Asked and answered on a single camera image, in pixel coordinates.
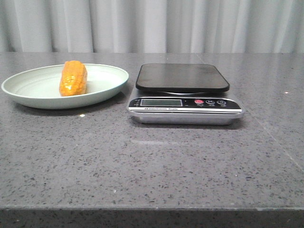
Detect silver digital kitchen scale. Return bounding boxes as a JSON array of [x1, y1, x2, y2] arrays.
[[127, 63, 244, 125]]

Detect pale green plate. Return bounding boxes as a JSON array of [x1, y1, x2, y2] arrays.
[[1, 64, 129, 109]]

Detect orange corn cob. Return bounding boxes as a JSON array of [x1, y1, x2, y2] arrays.
[[59, 60, 87, 96]]

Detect grey white curtain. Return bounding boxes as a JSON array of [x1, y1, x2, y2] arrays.
[[0, 0, 304, 53]]

